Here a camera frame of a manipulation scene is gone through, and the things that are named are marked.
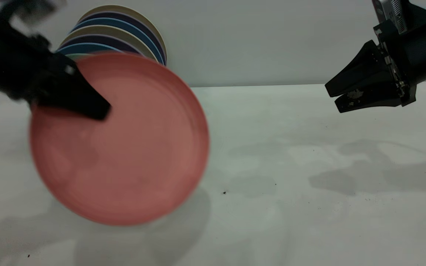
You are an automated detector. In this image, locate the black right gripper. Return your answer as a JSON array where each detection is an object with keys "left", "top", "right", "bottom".
[{"left": 325, "top": 15, "right": 426, "bottom": 113}]

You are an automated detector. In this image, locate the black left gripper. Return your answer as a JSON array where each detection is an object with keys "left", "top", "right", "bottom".
[{"left": 0, "top": 15, "right": 112, "bottom": 120}]

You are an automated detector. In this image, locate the pink round plate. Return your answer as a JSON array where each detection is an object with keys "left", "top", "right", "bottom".
[{"left": 29, "top": 52, "right": 210, "bottom": 226}]

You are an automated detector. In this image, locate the green round plate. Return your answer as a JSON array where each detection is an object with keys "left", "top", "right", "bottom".
[{"left": 65, "top": 53, "right": 92, "bottom": 62}]

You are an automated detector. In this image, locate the blue round plate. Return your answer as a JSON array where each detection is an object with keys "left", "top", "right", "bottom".
[
  {"left": 56, "top": 43, "right": 125, "bottom": 57},
  {"left": 71, "top": 18, "right": 166, "bottom": 65}
]

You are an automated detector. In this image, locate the dark purple round plate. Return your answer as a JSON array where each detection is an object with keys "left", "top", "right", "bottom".
[
  {"left": 62, "top": 35, "right": 144, "bottom": 57},
  {"left": 80, "top": 12, "right": 167, "bottom": 65}
]

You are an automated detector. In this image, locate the beige round plate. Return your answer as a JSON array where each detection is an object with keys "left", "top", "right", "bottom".
[
  {"left": 78, "top": 5, "right": 168, "bottom": 63},
  {"left": 61, "top": 25, "right": 159, "bottom": 62}
]

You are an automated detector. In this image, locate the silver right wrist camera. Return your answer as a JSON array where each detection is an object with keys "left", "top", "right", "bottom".
[{"left": 371, "top": 0, "right": 410, "bottom": 34}]

